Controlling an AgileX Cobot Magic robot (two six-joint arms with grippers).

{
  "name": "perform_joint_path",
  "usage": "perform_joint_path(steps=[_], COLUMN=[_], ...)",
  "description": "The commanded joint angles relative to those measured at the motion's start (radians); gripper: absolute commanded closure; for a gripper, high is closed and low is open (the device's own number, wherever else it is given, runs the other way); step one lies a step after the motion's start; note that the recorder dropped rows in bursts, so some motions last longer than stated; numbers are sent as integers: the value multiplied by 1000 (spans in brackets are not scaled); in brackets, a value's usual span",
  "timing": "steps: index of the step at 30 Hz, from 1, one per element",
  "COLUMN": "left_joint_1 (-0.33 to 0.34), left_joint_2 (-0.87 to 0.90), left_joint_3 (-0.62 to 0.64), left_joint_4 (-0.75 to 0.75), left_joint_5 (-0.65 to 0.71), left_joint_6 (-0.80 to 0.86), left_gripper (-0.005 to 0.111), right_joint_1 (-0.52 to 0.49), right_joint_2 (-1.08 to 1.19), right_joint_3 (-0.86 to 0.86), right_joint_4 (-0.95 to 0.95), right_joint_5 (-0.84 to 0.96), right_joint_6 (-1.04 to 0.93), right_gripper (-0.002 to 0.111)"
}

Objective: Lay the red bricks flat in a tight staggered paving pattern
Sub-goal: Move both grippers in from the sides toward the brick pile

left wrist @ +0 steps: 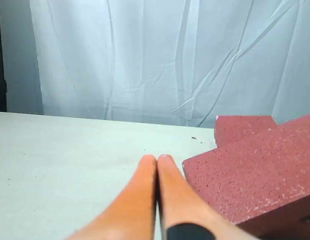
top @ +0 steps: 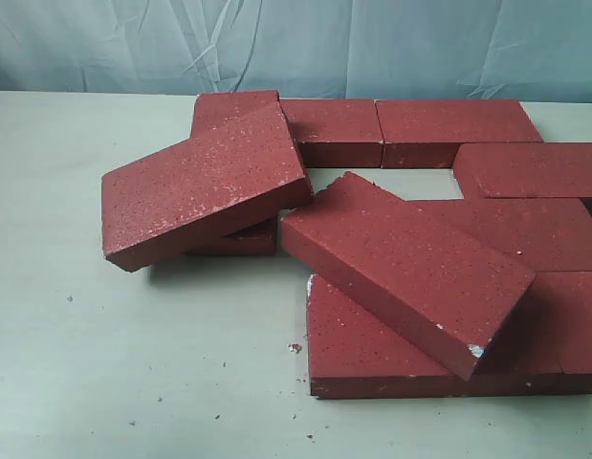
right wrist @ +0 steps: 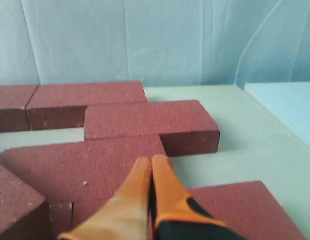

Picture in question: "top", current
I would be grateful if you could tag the right third-row red brick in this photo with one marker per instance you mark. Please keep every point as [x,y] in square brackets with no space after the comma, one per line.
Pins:
[547,235]

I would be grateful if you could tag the blue-grey backdrop cloth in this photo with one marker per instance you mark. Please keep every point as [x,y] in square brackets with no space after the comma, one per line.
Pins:
[529,50]

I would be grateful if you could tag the right second-row red brick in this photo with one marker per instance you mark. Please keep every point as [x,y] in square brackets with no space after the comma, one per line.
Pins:
[525,170]

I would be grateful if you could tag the large red brick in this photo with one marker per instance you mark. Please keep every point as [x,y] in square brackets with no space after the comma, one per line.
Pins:
[352,355]
[201,189]

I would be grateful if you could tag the red and white crumb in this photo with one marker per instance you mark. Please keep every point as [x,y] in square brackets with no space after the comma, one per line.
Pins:
[294,347]

